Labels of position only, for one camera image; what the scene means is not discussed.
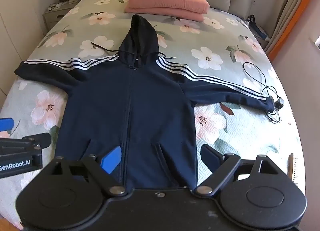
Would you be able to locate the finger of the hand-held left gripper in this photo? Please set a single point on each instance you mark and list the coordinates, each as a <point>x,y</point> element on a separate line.
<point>5,124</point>
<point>40,139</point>

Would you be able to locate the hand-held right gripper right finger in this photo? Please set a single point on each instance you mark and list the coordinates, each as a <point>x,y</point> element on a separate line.
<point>212,157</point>

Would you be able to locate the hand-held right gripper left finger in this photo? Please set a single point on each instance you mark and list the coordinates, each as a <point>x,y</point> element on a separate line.
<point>111,159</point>

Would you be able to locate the navy striped zip hoodie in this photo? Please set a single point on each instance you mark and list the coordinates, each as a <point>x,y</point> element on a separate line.
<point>150,108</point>

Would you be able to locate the bed with floral bedspread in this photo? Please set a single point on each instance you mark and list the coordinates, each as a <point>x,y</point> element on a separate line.
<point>230,133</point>

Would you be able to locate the black charger plug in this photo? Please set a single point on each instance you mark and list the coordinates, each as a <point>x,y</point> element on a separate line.
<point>279,103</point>

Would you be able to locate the beige nightstand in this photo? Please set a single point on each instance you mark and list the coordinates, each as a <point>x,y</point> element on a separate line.
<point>53,18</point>

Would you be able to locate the blue and black object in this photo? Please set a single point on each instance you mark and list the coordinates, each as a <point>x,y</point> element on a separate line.
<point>258,30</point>

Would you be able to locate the grey curtain with orange edge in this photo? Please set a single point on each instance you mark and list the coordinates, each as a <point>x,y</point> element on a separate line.
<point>292,28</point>

